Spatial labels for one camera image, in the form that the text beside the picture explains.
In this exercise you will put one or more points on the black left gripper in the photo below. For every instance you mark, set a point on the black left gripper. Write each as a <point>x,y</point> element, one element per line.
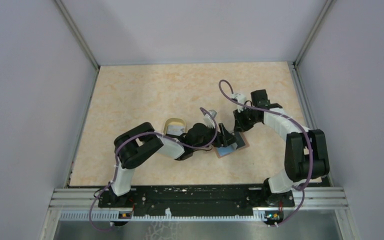
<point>224,138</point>

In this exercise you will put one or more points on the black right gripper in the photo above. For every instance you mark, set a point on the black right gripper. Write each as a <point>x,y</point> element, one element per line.
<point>240,126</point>

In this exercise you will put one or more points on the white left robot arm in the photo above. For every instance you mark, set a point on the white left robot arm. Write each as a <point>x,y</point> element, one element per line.
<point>137,145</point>

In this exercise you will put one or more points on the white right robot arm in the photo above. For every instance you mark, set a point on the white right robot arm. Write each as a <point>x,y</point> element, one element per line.
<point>306,156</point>

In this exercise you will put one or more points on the beige oval tray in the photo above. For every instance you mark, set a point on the beige oval tray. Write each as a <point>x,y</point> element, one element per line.
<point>174,127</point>

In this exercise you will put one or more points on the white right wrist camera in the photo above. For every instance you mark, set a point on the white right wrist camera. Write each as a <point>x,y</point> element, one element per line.
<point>239,98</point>

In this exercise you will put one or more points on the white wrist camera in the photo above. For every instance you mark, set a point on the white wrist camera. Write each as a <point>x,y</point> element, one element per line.
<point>239,98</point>
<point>209,119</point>

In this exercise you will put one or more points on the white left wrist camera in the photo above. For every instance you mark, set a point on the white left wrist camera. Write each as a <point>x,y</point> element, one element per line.
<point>209,119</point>

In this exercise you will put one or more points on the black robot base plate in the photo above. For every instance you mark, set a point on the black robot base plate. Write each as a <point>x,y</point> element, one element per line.
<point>217,200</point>

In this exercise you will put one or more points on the white slotted cable duct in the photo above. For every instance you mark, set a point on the white slotted cable duct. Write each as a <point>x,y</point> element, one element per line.
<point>116,216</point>

